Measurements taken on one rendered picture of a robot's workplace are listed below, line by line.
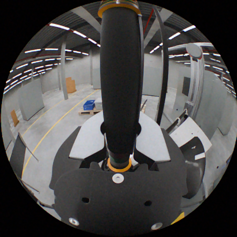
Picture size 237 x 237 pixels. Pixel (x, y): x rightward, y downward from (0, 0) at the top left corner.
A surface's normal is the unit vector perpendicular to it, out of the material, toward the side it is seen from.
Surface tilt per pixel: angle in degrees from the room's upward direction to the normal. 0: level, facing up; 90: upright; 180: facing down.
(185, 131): 50
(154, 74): 90
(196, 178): 36
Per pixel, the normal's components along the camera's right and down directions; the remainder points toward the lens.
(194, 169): -0.46, -0.89
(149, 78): -0.11, 0.52
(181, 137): -0.77, -0.55
